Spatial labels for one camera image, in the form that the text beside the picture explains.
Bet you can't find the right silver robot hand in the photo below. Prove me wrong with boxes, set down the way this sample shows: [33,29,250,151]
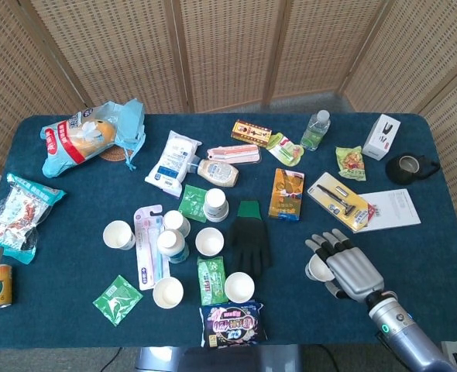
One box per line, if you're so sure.
[304,228,385,302]

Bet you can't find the white paper cup green leaf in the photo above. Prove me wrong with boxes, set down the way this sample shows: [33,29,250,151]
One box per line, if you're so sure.
[305,255,336,282]

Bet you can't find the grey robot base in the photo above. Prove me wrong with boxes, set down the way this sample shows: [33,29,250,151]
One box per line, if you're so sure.
[134,344,303,372]

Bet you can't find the white paper cup green print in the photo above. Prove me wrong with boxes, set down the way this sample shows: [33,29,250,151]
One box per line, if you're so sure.
[194,226,225,257]
[152,276,185,310]
[224,271,256,303]

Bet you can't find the white paper cup blue flower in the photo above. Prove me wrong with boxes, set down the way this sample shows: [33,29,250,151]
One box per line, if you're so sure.
[102,219,136,251]

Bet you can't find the white cup upper-left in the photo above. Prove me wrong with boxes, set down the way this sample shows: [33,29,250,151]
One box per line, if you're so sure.
[163,209,191,238]

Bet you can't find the teal clear snack bag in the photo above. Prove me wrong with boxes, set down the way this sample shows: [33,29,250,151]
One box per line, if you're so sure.
[0,173,67,265]

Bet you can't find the yellow razor blister pack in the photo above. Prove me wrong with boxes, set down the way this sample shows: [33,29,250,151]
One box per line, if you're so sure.
[307,171,370,234]

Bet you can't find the white paper leaflet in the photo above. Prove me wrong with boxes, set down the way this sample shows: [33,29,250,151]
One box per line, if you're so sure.
[358,188,422,233]

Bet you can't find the orange yellow carton box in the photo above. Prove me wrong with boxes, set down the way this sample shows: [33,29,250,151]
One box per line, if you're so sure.
[267,167,305,222]

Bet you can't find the green crinkled snack bag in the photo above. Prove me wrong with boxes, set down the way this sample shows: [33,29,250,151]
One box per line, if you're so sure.
[335,145,368,181]

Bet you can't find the black glove green cuff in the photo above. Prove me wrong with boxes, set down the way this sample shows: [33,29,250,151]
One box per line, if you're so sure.
[226,199,273,277]

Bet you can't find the large green foil sachet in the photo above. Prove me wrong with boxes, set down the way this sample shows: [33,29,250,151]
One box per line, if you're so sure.
[92,274,144,327]

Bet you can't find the white box black print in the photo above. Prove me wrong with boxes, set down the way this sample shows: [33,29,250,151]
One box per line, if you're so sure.
[362,113,402,160]

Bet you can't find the dark purple sanitary pad pack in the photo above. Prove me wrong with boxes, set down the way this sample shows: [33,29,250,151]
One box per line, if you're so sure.
[199,300,268,349]

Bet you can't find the green lip balm card pack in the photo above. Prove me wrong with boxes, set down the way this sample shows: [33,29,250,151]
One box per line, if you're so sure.
[266,132,305,167]

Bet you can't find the clear bottle green label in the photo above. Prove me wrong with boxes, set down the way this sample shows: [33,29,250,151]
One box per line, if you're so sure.
[300,109,332,152]

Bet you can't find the green wet wipes pack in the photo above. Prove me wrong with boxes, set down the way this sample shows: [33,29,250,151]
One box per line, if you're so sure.
[196,256,229,306]

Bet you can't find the light blue bread bag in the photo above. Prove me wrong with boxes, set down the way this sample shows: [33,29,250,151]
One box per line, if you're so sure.
[40,98,147,179]

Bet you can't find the pink toothbrush blister pack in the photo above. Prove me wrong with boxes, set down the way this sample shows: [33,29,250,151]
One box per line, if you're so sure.
[133,204,171,291]

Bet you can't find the stacked upside-down paper cups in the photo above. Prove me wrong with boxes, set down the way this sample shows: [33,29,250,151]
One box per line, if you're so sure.
[203,188,229,223]

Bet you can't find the round woven rattan coaster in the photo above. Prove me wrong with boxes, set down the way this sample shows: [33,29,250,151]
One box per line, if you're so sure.
[99,145,135,163]

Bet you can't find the flat pink toothbrush pack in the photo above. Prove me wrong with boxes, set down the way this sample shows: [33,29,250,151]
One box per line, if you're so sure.
[206,144,262,165]

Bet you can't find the beige squeeze sauce bottle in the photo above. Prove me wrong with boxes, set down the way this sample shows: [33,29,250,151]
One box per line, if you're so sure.
[187,157,240,188]

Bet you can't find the yellow red small box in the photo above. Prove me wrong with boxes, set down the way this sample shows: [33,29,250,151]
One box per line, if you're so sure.
[230,119,274,149]

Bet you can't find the small green foil sachet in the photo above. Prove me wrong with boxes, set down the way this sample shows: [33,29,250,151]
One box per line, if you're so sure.
[177,184,208,223]

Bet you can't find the white blue-label milk bottle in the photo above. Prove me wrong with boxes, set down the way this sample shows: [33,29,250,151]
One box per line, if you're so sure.
[156,229,190,264]

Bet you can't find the white blue cotton pad pack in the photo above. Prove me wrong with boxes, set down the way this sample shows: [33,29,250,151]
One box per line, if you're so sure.
[144,129,203,198]

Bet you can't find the woven bamboo folding screen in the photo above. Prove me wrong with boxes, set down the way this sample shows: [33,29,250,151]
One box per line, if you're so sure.
[0,0,457,274]

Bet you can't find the black floor cable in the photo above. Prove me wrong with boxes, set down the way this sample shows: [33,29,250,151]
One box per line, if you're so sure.
[321,344,342,372]
[107,346,123,372]

